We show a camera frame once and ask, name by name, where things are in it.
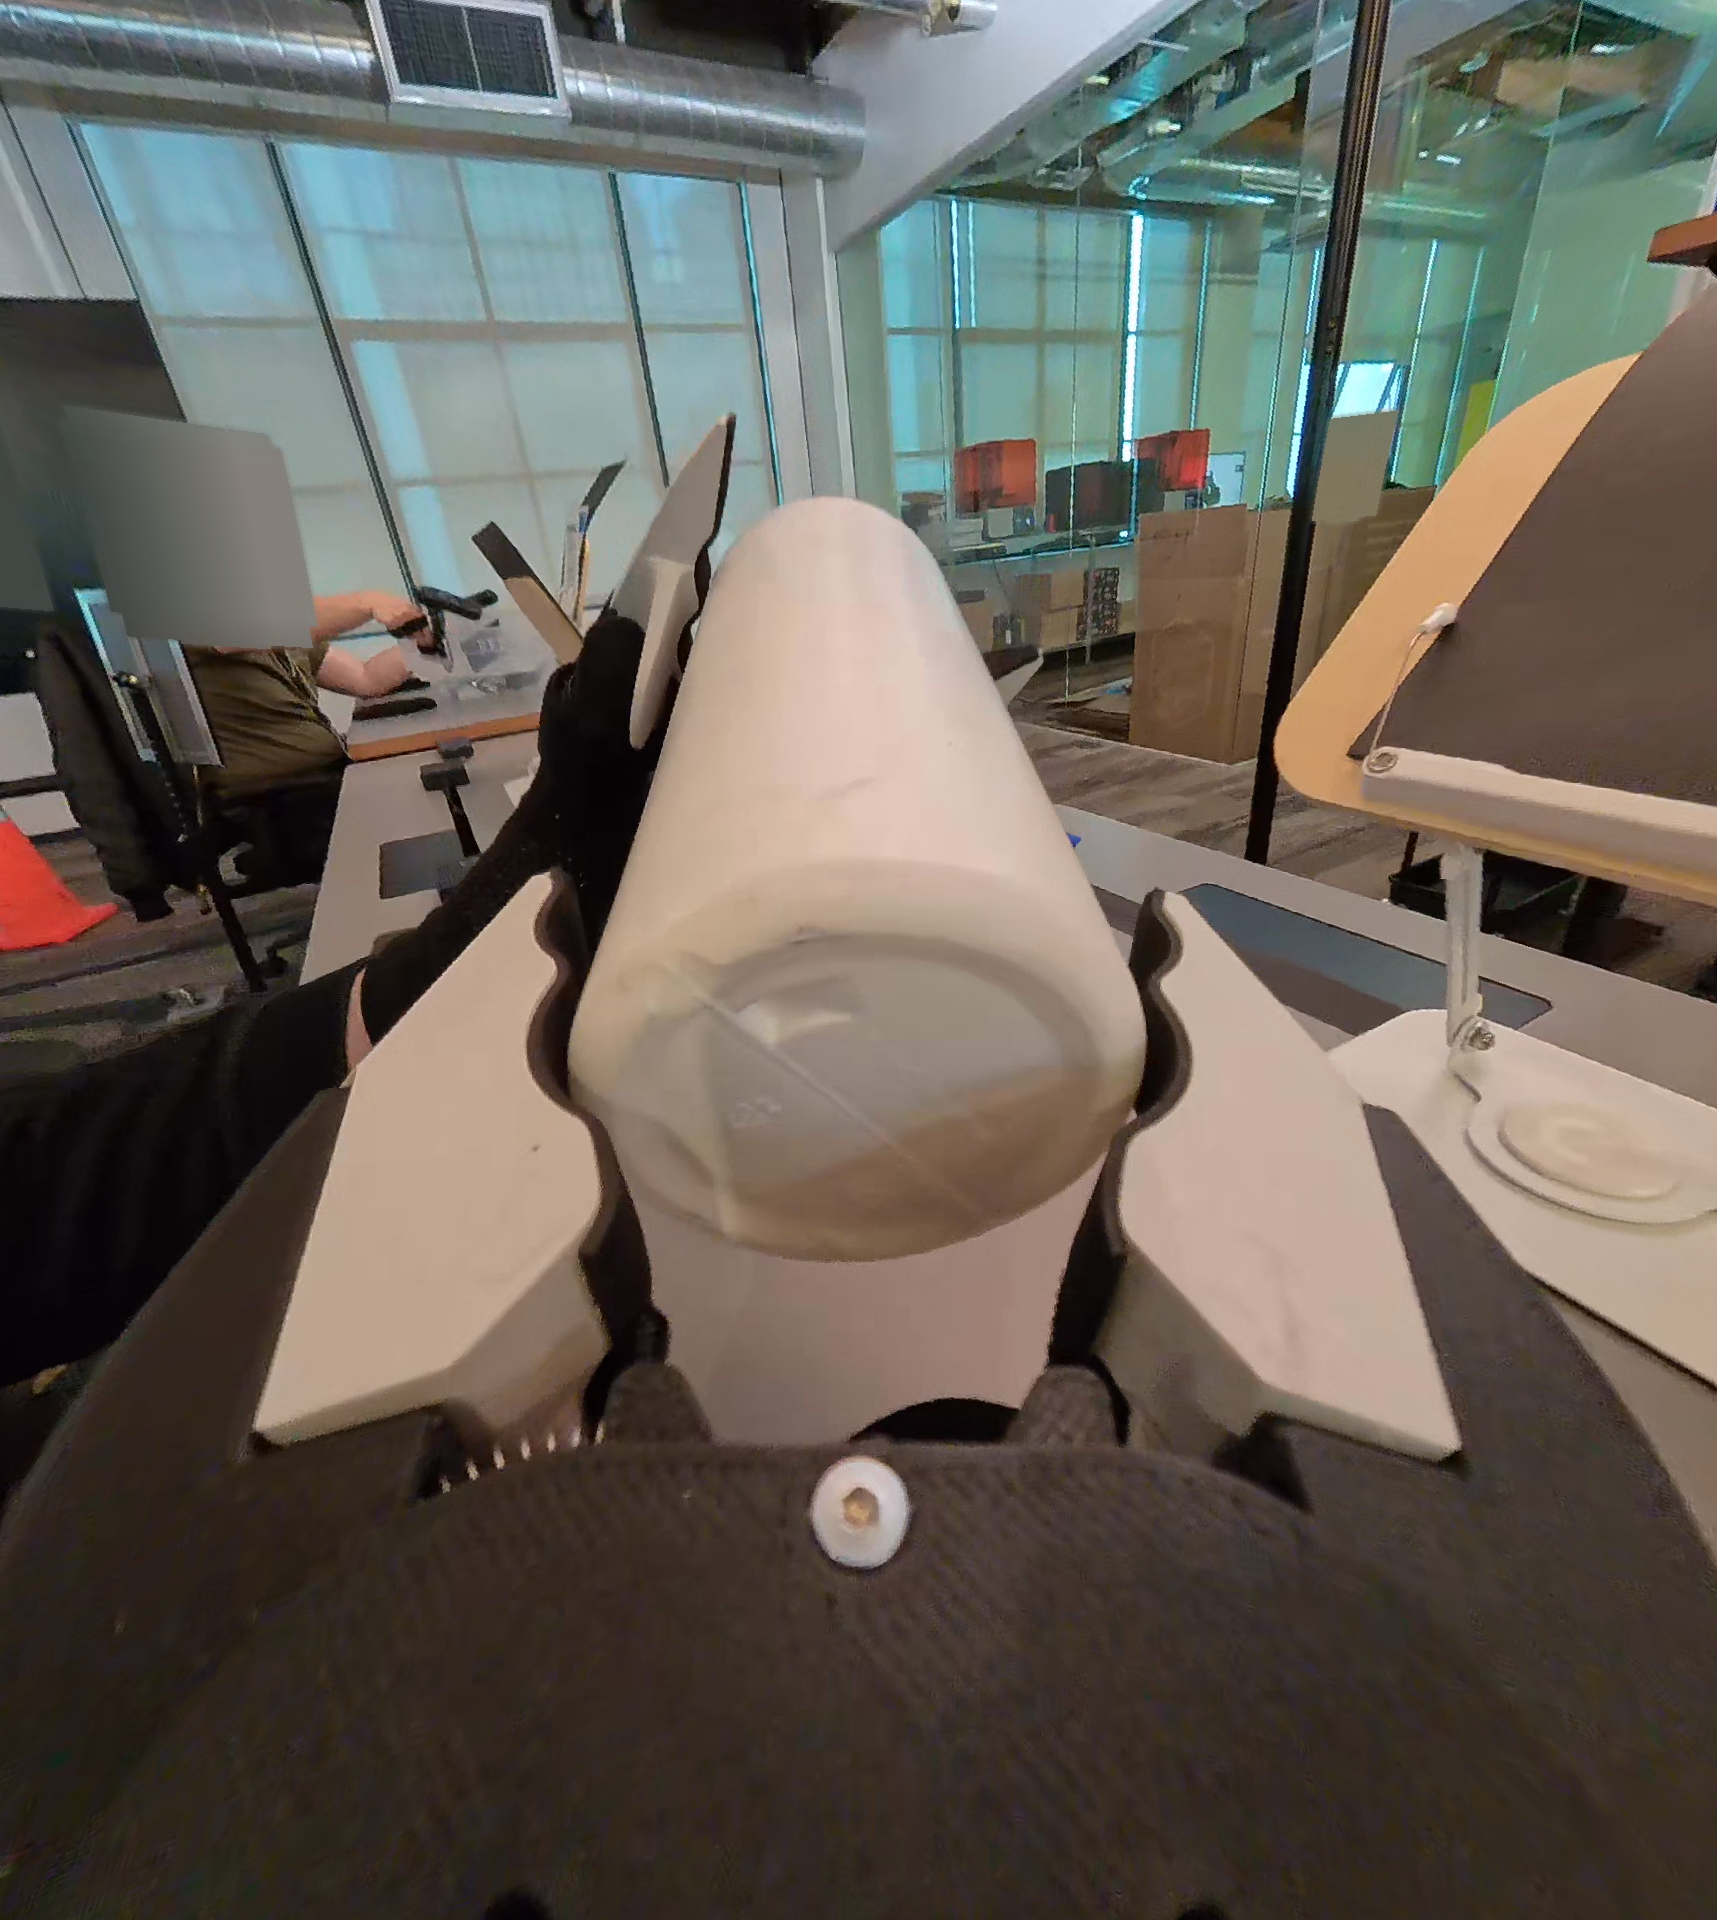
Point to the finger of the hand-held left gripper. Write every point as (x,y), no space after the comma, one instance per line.
(678,570)

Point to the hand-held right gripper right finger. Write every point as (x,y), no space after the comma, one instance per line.
(1279,1261)

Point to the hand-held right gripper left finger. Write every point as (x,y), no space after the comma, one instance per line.
(438,1231)

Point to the white roll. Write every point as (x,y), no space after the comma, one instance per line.
(859,841)

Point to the person's left forearm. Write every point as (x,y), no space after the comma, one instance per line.
(109,1201)

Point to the person's left hand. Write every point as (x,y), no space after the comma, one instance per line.
(583,796)

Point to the orange 3D printer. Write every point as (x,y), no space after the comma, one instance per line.
(994,474)
(1174,463)

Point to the white board stand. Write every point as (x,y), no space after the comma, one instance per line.
(1610,1171)

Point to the orange traffic cone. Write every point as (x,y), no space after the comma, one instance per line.
(12,870)

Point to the white vent grille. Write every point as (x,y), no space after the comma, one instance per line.
(468,52)

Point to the black round-top pole stand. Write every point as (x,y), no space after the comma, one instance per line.
(1317,421)

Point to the wooden board with black mat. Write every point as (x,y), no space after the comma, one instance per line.
(1640,570)

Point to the silver ventilation duct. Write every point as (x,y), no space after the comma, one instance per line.
(349,60)

